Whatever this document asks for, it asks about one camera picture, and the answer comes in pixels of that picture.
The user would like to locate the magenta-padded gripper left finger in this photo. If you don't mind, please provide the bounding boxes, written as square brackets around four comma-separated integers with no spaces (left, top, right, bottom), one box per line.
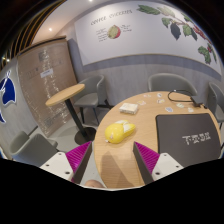
[39,140,94,185]

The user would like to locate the small round wooden side table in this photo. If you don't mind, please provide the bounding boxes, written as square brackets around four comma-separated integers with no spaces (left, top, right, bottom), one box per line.
[45,83,98,146]

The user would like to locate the coffee plant wall mural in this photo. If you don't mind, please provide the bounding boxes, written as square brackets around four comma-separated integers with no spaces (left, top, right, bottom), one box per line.
[73,0,223,76]

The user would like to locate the black cable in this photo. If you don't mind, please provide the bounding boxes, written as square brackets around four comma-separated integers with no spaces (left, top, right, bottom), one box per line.
[167,88,198,104]

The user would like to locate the yellow computer mouse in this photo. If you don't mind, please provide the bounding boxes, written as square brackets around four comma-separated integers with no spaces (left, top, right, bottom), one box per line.
[104,120,137,145]

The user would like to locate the person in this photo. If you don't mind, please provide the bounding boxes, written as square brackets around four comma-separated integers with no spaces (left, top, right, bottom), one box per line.
[84,179,105,190]

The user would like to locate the ceiling lights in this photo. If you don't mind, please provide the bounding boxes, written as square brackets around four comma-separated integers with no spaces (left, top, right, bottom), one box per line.
[47,0,94,33]

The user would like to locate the wrapped wooden wall panel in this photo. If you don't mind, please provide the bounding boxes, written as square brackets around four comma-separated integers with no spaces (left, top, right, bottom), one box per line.
[16,37,80,138]

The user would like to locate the grey upholstered chair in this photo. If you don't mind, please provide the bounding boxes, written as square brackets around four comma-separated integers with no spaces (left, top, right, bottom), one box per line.
[147,72,199,98]
[205,81,224,130]
[72,74,110,126]
[8,130,60,168]

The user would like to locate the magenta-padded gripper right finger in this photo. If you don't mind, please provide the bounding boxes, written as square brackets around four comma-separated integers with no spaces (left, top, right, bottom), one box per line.
[132,141,185,186]

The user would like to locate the small white box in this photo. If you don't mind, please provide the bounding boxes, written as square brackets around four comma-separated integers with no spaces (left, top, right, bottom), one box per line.
[119,102,140,115]

